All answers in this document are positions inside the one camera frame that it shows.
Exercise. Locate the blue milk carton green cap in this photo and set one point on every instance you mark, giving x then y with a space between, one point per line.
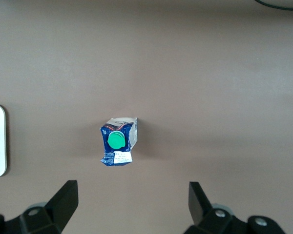
116 140

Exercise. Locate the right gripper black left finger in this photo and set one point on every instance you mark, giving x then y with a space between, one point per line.
63 202

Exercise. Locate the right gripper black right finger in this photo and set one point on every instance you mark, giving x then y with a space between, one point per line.
200 209

